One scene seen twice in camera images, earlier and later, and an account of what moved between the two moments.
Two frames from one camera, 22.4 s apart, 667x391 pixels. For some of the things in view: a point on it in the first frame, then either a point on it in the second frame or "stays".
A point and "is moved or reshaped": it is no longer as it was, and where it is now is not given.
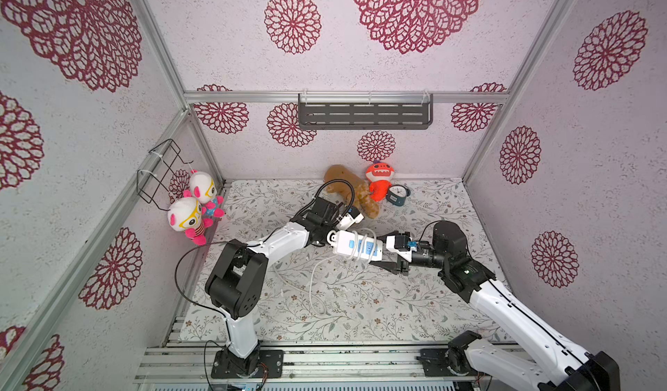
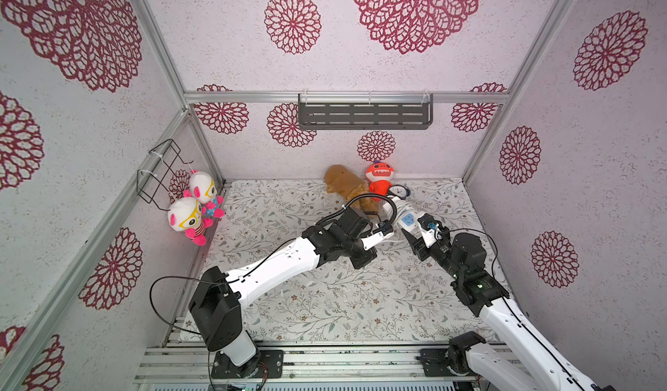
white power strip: x=344 y=243 is moved or reshaped
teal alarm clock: x=397 y=195 stays
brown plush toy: x=364 y=200 stays
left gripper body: x=326 y=228 → x=355 y=251
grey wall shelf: x=366 y=115 stays
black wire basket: x=164 y=161 stays
